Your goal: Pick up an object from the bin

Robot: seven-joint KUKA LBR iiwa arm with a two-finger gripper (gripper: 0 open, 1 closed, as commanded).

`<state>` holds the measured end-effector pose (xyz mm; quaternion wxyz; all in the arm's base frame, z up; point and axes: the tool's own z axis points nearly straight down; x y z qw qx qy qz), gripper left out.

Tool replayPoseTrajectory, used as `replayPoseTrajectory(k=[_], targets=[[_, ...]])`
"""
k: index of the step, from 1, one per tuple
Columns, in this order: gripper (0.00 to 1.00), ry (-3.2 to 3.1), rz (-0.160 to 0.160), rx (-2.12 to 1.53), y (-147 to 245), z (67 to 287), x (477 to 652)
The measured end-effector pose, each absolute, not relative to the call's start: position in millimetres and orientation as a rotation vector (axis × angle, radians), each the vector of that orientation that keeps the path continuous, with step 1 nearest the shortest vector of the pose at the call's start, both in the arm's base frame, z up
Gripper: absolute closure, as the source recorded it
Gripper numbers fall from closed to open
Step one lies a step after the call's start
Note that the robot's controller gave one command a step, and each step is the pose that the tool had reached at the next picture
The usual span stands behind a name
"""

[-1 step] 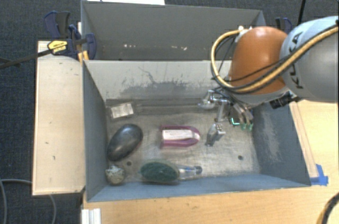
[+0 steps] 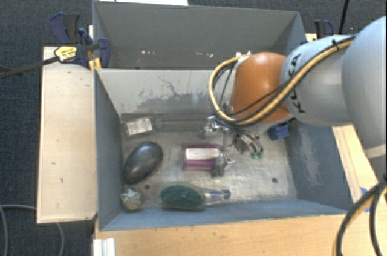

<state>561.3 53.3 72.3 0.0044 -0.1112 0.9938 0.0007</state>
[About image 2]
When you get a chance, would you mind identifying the purple box with white label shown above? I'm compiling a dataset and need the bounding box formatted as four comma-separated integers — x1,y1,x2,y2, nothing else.
181,142,224,171

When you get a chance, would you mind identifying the pale wood flat board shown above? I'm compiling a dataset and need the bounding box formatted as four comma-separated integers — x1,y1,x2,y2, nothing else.
36,45,99,224

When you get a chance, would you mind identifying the pale speckled stone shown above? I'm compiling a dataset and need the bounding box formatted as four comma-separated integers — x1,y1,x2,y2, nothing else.
120,188,144,212

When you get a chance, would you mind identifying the blue box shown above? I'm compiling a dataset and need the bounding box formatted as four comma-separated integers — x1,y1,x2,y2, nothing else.
268,122,290,141

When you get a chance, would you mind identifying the green brush with clear handle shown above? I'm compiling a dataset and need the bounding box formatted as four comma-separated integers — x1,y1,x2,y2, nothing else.
158,182,232,212

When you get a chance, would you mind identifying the grey metal bin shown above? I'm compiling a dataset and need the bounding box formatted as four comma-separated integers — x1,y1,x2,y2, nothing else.
91,0,355,232

